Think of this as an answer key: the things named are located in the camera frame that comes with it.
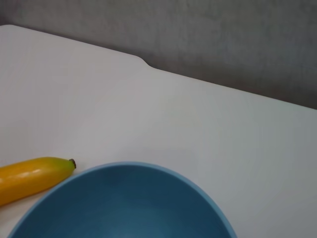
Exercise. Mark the blue plastic bowl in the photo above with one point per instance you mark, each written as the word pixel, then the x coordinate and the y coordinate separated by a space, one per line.
pixel 128 205

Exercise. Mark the yellow plastic banana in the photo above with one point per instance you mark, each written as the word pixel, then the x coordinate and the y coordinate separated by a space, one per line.
pixel 29 177

